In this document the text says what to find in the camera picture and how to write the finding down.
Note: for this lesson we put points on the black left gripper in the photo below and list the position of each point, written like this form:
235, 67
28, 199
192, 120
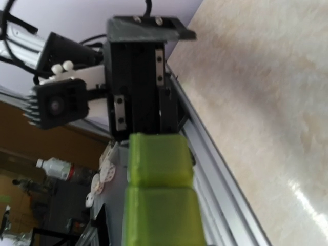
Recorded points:
140, 97

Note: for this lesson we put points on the green pill organizer box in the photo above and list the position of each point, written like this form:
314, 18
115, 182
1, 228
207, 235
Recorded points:
161, 205

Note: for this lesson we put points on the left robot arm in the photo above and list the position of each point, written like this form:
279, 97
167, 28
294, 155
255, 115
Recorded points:
22, 47

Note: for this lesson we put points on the clear plastic bottle background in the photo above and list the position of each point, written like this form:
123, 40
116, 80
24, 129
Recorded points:
66, 171

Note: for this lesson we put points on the front aluminium rail base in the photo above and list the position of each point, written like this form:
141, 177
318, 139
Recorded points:
226, 215

